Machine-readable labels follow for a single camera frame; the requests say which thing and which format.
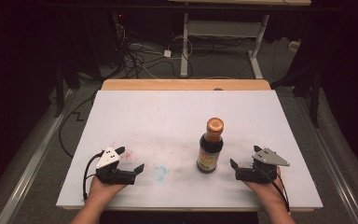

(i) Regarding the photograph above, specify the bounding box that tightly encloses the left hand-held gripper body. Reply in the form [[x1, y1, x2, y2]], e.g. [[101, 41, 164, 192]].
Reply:
[[95, 147, 137, 186]]

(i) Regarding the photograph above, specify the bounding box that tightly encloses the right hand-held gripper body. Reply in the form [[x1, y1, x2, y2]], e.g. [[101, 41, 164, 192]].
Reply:
[[235, 147, 291, 185]]

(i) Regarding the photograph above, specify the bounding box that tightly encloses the dark sauce bottle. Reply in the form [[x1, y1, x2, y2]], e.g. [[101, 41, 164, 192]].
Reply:
[[196, 117, 226, 175]]

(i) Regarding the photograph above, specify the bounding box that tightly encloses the person's left hand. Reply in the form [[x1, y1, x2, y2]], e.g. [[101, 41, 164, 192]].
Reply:
[[85, 176, 128, 208]]

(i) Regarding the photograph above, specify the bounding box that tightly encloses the person's right hand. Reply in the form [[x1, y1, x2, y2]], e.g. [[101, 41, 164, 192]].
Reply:
[[243, 167, 289, 211]]

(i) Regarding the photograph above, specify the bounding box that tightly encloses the white table mat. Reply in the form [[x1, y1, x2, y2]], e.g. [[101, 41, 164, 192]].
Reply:
[[56, 90, 324, 210]]

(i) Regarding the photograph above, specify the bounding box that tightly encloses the black metal stand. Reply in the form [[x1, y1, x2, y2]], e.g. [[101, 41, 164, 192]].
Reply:
[[53, 60, 65, 119]]

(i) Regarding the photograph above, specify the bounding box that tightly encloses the wooden table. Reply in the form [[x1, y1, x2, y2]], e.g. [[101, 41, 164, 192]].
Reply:
[[100, 78, 272, 92]]

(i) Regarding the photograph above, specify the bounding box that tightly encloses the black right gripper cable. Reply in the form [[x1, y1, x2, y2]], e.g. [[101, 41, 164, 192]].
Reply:
[[255, 167, 291, 214]]

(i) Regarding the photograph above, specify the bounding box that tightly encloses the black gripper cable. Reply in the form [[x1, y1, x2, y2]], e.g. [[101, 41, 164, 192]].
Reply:
[[82, 151, 105, 201], [255, 167, 291, 214]]

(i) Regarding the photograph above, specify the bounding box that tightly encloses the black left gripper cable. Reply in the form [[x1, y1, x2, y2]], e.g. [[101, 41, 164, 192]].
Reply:
[[82, 151, 105, 201]]

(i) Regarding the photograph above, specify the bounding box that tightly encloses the black floor cable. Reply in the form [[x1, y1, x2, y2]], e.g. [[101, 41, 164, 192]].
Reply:
[[58, 89, 100, 159]]

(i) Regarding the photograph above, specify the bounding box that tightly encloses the aluminium floor rail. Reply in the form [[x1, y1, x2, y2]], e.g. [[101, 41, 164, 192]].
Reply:
[[294, 96, 358, 224], [0, 89, 77, 224]]

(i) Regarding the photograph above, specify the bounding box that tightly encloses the tangle of floor cables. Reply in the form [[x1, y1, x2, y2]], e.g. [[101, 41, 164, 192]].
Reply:
[[110, 21, 194, 80]]

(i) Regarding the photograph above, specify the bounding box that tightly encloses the white metal desk frame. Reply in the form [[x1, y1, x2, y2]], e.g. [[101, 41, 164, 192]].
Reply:
[[179, 12, 270, 80]]

